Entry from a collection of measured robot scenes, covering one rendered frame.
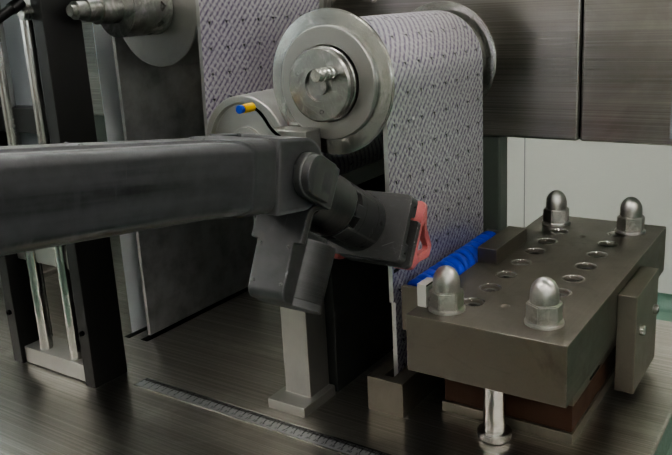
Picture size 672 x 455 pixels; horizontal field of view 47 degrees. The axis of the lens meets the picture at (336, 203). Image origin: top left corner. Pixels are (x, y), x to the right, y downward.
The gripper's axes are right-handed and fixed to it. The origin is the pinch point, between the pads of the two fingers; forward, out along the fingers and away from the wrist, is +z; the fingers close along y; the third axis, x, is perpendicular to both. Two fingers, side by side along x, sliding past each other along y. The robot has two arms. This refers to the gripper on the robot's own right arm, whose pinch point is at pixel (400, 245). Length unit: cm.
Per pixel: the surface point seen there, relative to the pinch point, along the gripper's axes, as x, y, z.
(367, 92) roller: 12.5, -1.1, -11.3
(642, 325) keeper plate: -2.2, 22.1, 15.1
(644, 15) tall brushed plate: 34.0, 17.1, 14.9
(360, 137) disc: 8.9, -2.6, -8.4
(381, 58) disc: 15.6, 0.3, -12.4
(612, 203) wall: 79, -44, 259
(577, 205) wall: 77, -59, 261
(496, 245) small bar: 3.7, 5.7, 12.1
